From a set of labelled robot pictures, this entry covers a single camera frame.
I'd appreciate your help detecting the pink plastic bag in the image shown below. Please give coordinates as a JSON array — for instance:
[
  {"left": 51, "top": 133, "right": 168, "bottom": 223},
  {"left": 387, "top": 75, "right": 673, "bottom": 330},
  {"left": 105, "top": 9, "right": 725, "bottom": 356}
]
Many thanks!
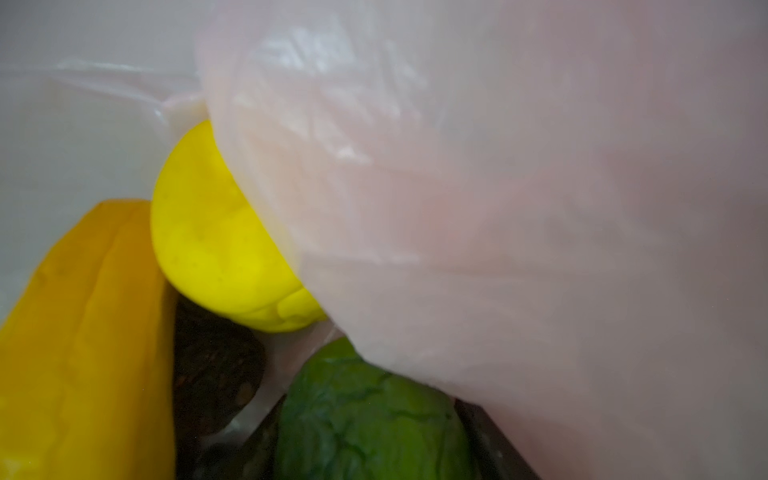
[{"left": 1, "top": 1, "right": 767, "bottom": 479}]

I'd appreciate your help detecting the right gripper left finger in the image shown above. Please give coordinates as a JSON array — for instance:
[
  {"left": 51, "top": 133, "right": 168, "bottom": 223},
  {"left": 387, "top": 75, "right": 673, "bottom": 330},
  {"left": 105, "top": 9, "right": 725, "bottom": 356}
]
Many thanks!
[{"left": 197, "top": 395, "right": 286, "bottom": 480}]

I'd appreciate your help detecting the dark brown fake avocado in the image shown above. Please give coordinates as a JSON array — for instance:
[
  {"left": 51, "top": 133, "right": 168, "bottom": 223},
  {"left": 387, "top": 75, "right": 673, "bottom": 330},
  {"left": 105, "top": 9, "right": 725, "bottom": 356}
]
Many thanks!
[{"left": 172, "top": 296, "right": 266, "bottom": 469}]

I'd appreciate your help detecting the dark green fake avocado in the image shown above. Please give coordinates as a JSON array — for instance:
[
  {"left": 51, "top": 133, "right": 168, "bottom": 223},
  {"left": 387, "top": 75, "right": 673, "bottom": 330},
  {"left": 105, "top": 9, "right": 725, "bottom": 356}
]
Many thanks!
[{"left": 274, "top": 338, "right": 479, "bottom": 480}]

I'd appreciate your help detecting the yellow fake banana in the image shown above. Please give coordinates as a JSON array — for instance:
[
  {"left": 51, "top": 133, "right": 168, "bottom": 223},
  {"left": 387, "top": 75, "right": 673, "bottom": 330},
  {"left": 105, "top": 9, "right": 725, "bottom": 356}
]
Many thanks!
[{"left": 1, "top": 199, "right": 176, "bottom": 479}]

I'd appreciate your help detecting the yellow fake lemon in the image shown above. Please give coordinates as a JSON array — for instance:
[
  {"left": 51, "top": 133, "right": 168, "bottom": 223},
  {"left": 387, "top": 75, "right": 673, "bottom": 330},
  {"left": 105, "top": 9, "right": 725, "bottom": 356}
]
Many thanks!
[{"left": 150, "top": 120, "right": 327, "bottom": 333}]

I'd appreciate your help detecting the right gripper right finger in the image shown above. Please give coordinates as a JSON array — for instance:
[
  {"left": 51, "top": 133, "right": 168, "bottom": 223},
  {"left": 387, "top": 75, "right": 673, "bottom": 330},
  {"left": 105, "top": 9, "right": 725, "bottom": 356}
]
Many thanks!
[{"left": 454, "top": 400, "right": 540, "bottom": 480}]

